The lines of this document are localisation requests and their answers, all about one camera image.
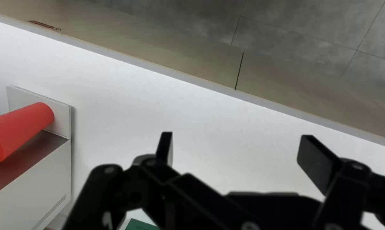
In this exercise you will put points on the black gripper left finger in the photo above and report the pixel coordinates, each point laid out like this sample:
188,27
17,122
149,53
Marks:
158,192

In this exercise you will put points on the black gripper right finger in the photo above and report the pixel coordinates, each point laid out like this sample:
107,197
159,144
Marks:
328,170

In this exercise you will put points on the plain beige cabinet door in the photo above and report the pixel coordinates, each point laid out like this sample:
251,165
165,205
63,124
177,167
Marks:
311,85

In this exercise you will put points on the green tissue box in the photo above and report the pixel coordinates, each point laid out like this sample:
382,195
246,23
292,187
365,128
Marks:
141,225

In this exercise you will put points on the beige cabinet door with sticker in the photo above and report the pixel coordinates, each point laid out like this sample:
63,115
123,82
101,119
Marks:
115,30

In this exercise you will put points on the red plastic cup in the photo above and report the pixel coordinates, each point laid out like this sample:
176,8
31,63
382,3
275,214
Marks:
17,130

